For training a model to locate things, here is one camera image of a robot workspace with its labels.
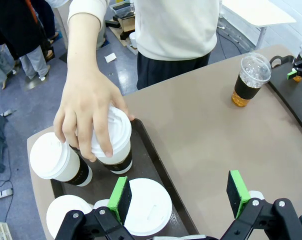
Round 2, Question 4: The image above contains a person torso in cream sweater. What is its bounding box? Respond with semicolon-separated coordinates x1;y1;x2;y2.
133;0;221;91

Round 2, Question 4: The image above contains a white lidded paper coffee cup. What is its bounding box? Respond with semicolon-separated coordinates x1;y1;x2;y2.
45;194;94;240
29;131;94;187
90;106;134;175
123;177;173;237

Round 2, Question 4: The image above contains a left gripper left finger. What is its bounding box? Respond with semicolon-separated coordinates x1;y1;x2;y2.
54;176;137;240

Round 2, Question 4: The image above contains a cardboard box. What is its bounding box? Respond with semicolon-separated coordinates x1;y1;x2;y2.
107;14;137;48

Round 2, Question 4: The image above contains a bystander in black clothes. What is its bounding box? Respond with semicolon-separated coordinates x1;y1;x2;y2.
0;0;57;81

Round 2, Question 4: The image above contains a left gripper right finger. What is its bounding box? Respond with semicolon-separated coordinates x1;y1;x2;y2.
219;169;302;240

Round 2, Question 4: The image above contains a grey storage crate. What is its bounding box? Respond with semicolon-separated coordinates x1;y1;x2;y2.
109;1;135;16

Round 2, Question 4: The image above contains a white side table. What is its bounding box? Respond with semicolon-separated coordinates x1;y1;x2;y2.
220;0;297;50

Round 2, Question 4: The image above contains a person's right forearm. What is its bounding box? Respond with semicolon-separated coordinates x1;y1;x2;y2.
66;0;111;75

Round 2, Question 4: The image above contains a person's right hand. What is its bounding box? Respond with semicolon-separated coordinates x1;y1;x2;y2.
53;69;136;163

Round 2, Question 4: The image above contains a brown plastic serving tray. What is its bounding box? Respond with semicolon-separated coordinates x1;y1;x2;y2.
267;54;302;141
50;118;199;240

